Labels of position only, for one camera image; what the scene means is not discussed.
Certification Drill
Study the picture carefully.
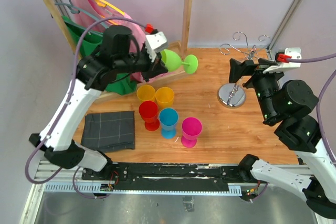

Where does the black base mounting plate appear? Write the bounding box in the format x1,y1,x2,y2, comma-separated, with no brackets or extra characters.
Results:
81,163,258,192

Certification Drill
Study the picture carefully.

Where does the green tank top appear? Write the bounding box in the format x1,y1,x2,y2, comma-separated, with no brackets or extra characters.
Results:
62,16,137,95

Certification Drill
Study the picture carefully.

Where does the magenta wine glass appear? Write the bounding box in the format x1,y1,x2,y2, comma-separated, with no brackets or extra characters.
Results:
181,117,203,148

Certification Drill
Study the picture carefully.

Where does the blue wine glass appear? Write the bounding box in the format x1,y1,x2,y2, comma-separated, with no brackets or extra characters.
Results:
159,108,179,139

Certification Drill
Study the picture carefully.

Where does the red wine glass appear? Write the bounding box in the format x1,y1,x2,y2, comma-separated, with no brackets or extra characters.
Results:
139,101,160,131

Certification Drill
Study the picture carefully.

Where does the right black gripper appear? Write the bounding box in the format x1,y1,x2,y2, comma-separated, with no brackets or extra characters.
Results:
227,57,286,121

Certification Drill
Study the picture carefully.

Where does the green wine glass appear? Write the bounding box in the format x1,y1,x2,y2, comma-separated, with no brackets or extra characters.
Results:
161,49,198,74

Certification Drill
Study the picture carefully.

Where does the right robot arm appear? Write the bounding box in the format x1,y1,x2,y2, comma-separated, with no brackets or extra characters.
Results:
229,58,335,219

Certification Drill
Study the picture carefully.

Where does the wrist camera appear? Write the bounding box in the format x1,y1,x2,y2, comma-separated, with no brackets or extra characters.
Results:
145,31,168,62
263,47,302,74

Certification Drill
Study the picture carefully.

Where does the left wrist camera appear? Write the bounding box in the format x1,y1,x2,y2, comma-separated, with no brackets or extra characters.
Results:
145,31,168,62

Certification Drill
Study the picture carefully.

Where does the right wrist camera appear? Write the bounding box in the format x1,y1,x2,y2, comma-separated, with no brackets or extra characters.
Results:
263,47,302,74

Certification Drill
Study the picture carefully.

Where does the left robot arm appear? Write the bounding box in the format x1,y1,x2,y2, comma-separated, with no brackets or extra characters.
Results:
29,25,168,180

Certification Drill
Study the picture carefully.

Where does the dark grey folded cloth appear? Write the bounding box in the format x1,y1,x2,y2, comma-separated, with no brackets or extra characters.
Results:
81,111,135,153

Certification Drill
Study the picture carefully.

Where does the grey clothes hanger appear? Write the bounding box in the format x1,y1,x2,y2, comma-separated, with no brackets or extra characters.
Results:
55,0,99,21

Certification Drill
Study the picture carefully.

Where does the pink t-shirt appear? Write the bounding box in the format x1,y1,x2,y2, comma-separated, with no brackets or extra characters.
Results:
70,0,169,83

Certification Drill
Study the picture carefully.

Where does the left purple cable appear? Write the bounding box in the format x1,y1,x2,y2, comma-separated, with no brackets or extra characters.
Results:
25,17,150,200

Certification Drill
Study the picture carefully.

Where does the grey cable duct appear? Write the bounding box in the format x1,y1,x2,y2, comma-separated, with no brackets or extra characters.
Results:
43,183,244,196

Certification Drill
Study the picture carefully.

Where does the wooden clothes rack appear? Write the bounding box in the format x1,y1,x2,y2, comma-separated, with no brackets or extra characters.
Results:
43,0,193,88

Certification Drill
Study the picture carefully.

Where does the yellow wine glass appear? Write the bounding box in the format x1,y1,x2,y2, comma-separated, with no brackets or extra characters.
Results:
136,84,156,103
155,87,175,109

